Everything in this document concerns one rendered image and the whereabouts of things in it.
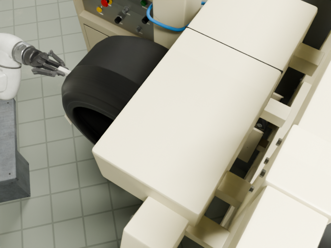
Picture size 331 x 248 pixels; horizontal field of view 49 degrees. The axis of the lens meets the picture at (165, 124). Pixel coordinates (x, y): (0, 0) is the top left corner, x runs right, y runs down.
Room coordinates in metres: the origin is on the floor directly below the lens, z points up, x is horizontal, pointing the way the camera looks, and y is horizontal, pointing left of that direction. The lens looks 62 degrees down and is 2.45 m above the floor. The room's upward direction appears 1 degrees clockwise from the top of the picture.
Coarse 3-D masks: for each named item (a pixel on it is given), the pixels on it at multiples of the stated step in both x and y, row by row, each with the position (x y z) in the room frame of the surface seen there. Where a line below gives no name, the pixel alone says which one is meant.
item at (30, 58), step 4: (32, 48) 0.97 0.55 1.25; (28, 52) 0.95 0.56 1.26; (32, 52) 0.95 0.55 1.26; (36, 52) 0.95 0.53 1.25; (40, 52) 0.97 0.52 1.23; (44, 52) 0.96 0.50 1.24; (24, 56) 0.94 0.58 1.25; (28, 56) 0.93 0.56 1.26; (32, 56) 0.93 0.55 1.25; (36, 56) 0.95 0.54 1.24; (24, 60) 0.93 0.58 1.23; (28, 60) 0.92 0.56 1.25; (32, 60) 0.92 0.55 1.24; (40, 60) 0.92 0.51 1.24; (44, 60) 0.92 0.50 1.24; (28, 64) 0.92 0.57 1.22; (32, 64) 0.90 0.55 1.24; (36, 64) 0.90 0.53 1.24; (40, 64) 0.90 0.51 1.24
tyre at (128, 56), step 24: (96, 48) 0.84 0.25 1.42; (120, 48) 0.80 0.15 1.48; (144, 48) 0.78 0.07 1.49; (72, 72) 0.75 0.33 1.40; (96, 72) 0.70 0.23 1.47; (120, 72) 0.69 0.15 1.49; (144, 72) 0.69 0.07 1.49; (72, 96) 0.66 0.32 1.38; (96, 96) 0.62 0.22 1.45; (120, 96) 0.60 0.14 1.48; (72, 120) 0.69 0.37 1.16; (96, 120) 0.77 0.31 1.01
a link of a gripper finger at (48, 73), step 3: (33, 69) 0.87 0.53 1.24; (36, 69) 0.87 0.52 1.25; (39, 69) 0.87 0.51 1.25; (42, 69) 0.87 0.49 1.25; (39, 72) 0.86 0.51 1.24; (42, 72) 0.86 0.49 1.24; (45, 72) 0.86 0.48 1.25; (48, 72) 0.85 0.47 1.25; (51, 72) 0.85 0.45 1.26; (45, 75) 0.86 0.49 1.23; (48, 75) 0.85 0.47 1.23; (51, 75) 0.85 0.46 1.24
